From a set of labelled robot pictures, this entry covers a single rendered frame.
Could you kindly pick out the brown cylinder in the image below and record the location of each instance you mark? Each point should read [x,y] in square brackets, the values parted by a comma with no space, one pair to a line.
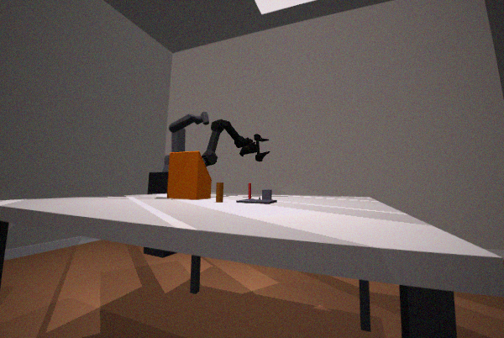
[219,192]

